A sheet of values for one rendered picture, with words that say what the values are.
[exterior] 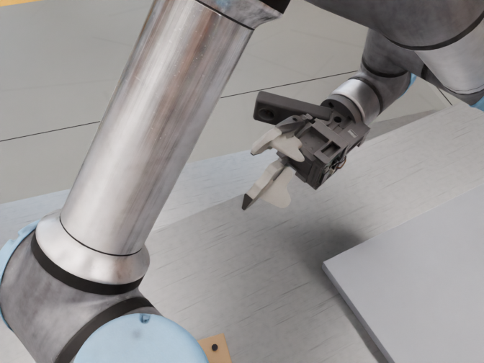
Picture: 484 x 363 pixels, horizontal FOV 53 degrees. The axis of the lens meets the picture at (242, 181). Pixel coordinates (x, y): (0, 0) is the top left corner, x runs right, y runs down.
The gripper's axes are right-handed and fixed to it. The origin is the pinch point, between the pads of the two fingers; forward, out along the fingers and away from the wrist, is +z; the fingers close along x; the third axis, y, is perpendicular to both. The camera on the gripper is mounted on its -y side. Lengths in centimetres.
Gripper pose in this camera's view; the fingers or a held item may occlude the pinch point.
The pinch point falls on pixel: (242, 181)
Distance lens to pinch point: 67.8
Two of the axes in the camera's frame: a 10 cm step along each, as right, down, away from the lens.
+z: -7.0, 5.8, -4.1
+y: 7.1, 6.3, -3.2
